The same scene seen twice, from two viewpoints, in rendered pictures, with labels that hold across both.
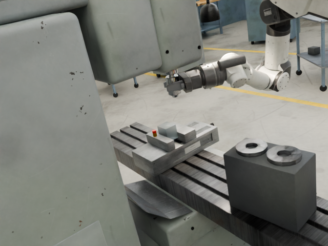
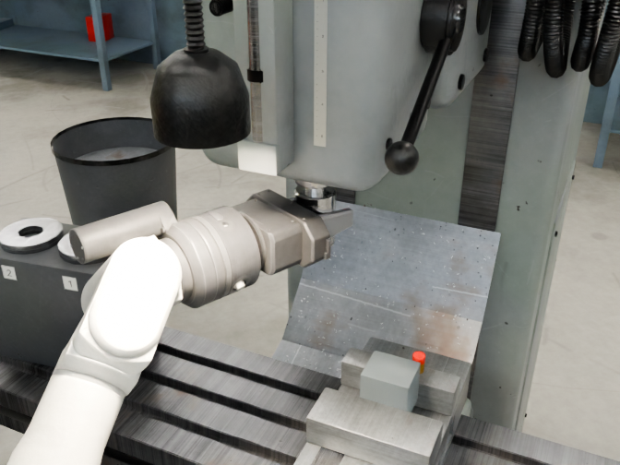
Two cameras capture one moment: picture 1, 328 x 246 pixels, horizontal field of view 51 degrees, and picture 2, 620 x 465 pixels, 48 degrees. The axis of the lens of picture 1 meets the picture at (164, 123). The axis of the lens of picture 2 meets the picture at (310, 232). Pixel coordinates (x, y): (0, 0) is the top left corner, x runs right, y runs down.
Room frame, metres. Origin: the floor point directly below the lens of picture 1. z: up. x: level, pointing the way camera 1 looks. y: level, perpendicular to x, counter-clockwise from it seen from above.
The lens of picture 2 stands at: (1.76, -0.46, 1.60)
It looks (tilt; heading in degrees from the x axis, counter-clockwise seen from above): 29 degrees down; 146
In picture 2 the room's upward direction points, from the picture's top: straight up
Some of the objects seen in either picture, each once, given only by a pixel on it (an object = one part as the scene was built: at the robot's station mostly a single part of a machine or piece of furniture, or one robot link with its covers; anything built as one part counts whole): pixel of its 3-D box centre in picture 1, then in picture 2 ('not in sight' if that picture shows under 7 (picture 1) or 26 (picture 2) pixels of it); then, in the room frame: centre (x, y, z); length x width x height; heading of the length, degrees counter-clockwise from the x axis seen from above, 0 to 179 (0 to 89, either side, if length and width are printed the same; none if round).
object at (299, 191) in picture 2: (172, 77); (315, 193); (1.18, -0.06, 1.26); 0.05 x 0.05 x 0.01
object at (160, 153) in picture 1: (175, 141); (379, 438); (1.28, -0.03, 0.96); 0.35 x 0.15 x 0.11; 122
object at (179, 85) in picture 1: (175, 87); not in sight; (1.15, -0.06, 1.24); 0.06 x 0.02 x 0.03; 97
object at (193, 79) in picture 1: (197, 79); (250, 242); (1.19, -0.15, 1.23); 0.13 x 0.12 x 0.10; 7
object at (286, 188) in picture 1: (269, 179); (71, 293); (0.82, -0.27, 1.01); 0.22 x 0.12 x 0.20; 40
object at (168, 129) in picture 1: (167, 132); (389, 387); (1.27, -0.01, 1.02); 0.06 x 0.05 x 0.06; 32
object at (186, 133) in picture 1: (179, 131); (374, 432); (1.30, -0.05, 1.00); 0.15 x 0.06 x 0.04; 32
